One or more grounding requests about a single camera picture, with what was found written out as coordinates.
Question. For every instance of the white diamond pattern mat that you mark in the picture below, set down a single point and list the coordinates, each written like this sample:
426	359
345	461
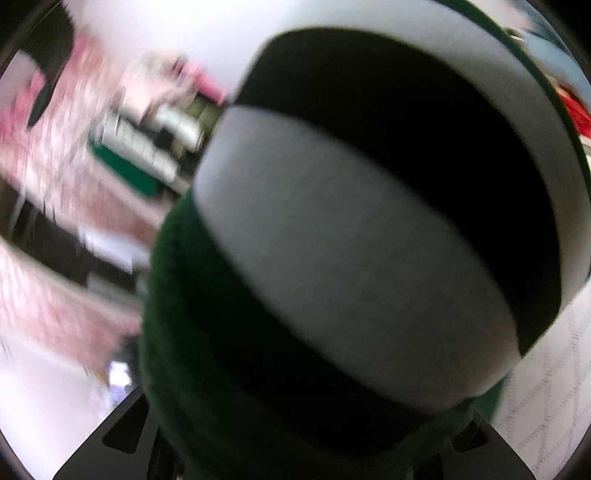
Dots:
544	409

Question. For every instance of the green white varsity jacket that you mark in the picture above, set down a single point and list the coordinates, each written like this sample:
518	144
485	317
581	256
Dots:
393	211

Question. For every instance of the light blue quilt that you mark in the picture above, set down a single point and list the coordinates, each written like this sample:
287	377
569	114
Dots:
546	47

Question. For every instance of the pink patterned cloth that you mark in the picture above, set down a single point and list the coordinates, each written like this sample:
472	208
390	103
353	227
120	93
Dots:
52	165

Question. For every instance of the pile of folded clothes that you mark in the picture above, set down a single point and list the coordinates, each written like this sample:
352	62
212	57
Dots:
155	129

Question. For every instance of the red floral blanket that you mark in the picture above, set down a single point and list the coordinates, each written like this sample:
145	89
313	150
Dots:
578	113

